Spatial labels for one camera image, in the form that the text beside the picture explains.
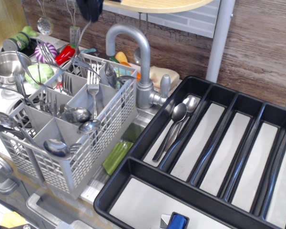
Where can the steel spoon basket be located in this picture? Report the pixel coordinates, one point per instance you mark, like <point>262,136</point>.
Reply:
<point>110,75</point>
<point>56,148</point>
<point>89,127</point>
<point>7,121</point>

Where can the long curved steel fork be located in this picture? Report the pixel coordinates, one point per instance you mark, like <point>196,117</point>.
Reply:
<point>47,54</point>

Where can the steel spoon left basket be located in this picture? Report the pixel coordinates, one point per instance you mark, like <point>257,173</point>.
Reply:
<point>7,121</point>

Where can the green dish sponge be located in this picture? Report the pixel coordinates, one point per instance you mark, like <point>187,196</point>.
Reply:
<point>116,156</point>

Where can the green label tin can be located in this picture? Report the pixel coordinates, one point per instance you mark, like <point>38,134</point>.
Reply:
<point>17,42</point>

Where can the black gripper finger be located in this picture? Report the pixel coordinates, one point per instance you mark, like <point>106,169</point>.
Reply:
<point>95,9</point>
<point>84,8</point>

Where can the red toy pepper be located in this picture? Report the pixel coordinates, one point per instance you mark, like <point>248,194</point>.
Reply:
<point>67,52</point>

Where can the hanging steel ladle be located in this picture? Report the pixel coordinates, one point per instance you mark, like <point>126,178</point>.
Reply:
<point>137,52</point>

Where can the steel spoon middle basket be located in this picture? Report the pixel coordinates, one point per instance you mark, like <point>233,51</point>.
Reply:
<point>89,127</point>

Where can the steel spoon in tray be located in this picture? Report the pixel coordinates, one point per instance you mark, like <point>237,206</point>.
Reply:
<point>178,114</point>
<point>191,103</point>

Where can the steel cooking pot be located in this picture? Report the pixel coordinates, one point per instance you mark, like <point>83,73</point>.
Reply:
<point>9,64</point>

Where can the small steel spoon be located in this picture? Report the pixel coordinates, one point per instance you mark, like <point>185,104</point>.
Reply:
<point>77,51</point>

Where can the black cutlery tray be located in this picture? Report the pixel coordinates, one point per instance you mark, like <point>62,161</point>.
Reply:
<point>225,170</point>

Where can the light wooden shelf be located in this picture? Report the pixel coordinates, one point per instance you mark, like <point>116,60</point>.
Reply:
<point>157,6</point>

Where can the grey metal faucet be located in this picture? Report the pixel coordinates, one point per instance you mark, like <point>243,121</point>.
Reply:
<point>146,96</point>

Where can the steel spoon back basket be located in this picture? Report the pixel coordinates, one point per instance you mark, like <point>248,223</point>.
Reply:
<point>110,75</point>

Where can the grey plastic cutlery basket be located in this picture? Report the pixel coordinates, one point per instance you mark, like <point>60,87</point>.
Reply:
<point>116,110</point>

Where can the blue object in tray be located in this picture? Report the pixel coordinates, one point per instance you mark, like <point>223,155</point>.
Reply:
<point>174,221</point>

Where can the large spoon basket centre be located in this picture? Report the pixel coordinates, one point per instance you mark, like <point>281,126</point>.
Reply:
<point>76,115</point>

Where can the purple white toy onion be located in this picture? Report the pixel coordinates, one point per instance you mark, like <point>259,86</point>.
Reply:
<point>39,55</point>

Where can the hanging steel grater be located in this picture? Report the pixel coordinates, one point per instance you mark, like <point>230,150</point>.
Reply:
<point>74,30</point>

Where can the grey metal post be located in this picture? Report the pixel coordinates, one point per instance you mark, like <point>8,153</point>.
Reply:
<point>225,14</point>

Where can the large steel fork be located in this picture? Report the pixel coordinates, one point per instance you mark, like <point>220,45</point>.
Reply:
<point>93,85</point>

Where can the hanging steel skimmer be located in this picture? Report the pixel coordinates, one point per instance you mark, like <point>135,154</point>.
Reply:
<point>44,24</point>

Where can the steel spoon front basket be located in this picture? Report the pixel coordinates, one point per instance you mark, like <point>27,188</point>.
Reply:
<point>56,148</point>

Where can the yellow toy fruit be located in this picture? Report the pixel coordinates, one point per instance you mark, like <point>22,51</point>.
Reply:
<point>121,57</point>

